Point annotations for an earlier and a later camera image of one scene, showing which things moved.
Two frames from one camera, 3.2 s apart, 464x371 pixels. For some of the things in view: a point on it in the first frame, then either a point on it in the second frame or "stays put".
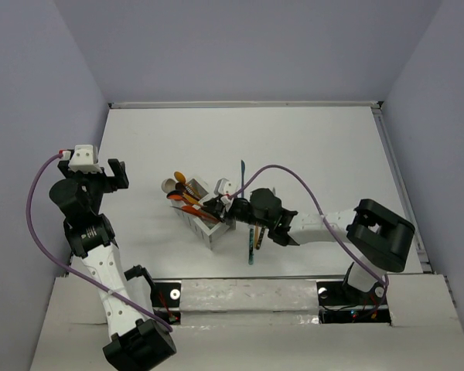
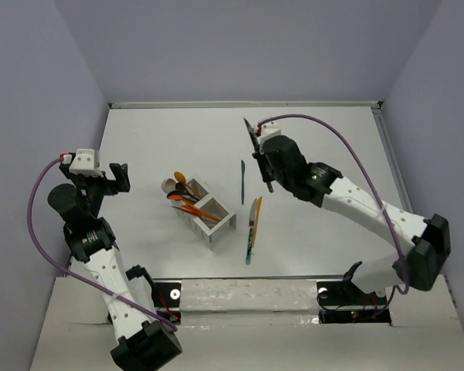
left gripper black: x=67 y=171 stays put
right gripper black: x=219 y=209 -> x=261 y=158
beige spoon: x=168 y=185 stays put
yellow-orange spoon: x=179 y=177 stays put
